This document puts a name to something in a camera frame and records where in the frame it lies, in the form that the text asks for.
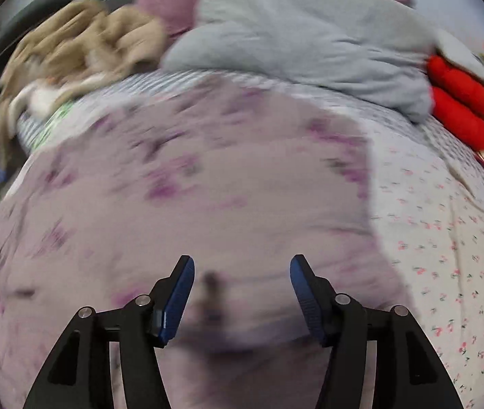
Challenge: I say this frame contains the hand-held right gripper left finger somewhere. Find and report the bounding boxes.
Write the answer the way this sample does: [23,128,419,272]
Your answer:
[23,255,195,409]

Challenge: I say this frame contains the red plush toy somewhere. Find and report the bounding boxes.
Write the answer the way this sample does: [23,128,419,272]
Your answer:
[427,55,484,152]

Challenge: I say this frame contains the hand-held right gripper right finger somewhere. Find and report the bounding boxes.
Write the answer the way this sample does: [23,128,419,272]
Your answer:
[290,254,465,409]

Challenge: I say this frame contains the tan fuzzy garment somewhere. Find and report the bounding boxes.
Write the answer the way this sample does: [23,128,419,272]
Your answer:
[0,0,167,167]

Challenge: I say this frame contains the mauve pillow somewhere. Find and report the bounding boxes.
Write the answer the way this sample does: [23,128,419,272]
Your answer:
[135,0,417,47]

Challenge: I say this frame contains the lilac floral garment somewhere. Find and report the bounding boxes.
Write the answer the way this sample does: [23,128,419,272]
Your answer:
[0,87,415,409]

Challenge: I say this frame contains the white cherry print bed sheet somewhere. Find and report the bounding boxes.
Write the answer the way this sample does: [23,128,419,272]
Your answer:
[367,134,484,409]

